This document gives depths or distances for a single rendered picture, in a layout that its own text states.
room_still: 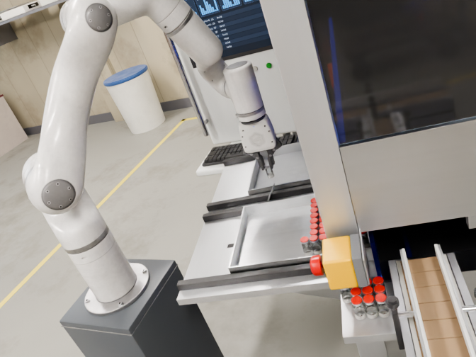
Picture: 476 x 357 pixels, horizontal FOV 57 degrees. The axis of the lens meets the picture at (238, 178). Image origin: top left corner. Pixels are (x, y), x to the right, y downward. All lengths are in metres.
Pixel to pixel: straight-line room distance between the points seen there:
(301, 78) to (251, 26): 1.03
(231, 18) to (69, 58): 0.87
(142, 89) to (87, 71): 4.04
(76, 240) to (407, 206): 0.76
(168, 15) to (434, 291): 0.83
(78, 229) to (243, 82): 0.57
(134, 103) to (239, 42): 3.41
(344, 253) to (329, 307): 1.34
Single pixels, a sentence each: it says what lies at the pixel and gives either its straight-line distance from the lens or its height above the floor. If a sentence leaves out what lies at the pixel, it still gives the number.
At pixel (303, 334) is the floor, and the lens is 2.10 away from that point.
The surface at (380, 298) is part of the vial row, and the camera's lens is 0.89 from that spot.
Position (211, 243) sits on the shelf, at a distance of 1.25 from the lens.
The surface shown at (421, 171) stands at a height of 1.13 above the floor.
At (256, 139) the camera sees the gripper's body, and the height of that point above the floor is 1.06.
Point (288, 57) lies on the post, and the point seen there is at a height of 1.39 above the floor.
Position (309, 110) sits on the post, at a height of 1.29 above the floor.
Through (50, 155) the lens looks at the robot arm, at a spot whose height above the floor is 1.30.
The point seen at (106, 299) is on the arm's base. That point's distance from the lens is 1.25.
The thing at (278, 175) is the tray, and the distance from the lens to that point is 1.44.
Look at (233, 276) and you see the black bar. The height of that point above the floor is 0.90.
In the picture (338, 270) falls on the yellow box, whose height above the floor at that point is 1.01.
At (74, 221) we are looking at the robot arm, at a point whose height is 1.12.
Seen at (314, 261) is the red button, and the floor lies 1.01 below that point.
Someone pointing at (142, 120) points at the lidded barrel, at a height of 0.15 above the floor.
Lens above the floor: 1.58
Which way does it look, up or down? 28 degrees down
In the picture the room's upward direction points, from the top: 21 degrees counter-clockwise
